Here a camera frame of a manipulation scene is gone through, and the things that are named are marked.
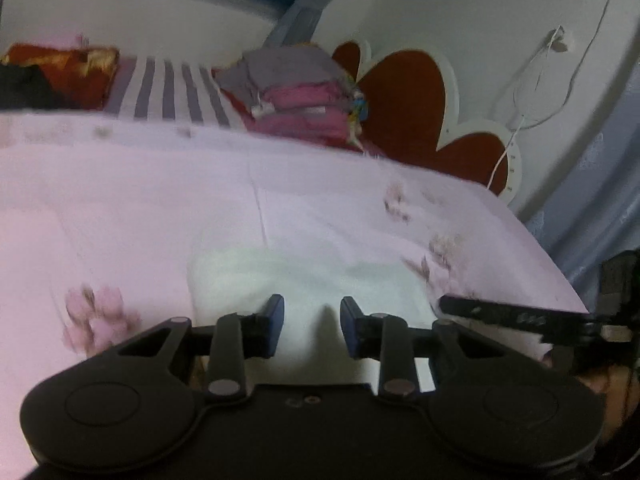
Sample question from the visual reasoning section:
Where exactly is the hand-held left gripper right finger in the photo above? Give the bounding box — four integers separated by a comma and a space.
339, 296, 506, 405

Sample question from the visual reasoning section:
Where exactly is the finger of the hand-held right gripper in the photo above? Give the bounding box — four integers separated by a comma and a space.
438, 294, 603, 347

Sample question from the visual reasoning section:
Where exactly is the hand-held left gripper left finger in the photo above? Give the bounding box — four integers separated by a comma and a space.
116, 293, 286, 406

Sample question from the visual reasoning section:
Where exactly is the white small garment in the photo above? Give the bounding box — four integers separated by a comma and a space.
187, 247, 552, 394

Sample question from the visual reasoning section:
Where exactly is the stack of folded clothes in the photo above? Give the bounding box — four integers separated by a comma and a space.
214, 42, 372, 155

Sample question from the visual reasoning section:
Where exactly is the person's right hand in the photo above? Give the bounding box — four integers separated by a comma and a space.
575, 364, 638, 453

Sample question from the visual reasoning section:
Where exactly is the light blue patterned cloth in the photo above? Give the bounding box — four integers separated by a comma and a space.
525, 74, 640, 312

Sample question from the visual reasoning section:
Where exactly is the pink floral blanket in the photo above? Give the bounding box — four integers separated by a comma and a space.
0, 110, 592, 480

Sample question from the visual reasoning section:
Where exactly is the heart-shaped red headboard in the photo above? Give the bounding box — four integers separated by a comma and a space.
330, 39, 524, 207

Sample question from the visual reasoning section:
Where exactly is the purple striped pillow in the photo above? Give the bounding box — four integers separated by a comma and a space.
104, 54, 252, 130

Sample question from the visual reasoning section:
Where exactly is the grey-blue curtain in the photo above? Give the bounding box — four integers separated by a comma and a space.
264, 0, 370, 57

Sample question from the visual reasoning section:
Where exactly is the red floral pillow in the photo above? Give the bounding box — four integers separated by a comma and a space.
0, 42, 122, 112

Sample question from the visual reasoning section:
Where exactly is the black cloth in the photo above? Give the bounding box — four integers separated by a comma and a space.
0, 64, 67, 112

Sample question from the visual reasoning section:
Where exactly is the white wall socket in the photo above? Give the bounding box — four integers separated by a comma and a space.
546, 25, 575, 55

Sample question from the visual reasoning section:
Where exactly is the white cable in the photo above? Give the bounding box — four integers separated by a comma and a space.
487, 0, 622, 192

